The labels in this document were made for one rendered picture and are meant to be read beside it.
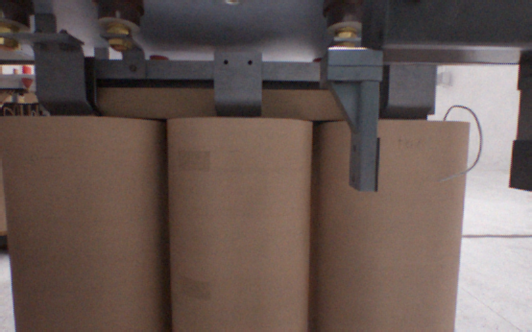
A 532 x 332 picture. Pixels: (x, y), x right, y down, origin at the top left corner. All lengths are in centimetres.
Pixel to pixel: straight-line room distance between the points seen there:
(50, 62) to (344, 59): 77
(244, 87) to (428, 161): 49
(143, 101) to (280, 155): 43
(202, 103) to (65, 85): 33
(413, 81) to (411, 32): 58
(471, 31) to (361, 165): 11
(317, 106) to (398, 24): 60
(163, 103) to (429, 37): 72
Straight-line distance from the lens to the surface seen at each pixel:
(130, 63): 83
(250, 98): 69
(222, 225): 68
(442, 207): 81
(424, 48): 23
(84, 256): 83
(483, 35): 24
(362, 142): 21
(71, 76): 84
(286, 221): 69
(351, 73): 21
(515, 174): 29
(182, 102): 82
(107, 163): 76
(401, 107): 79
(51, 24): 99
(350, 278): 80
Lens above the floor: 101
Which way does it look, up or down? 5 degrees down
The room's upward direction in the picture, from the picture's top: 1 degrees clockwise
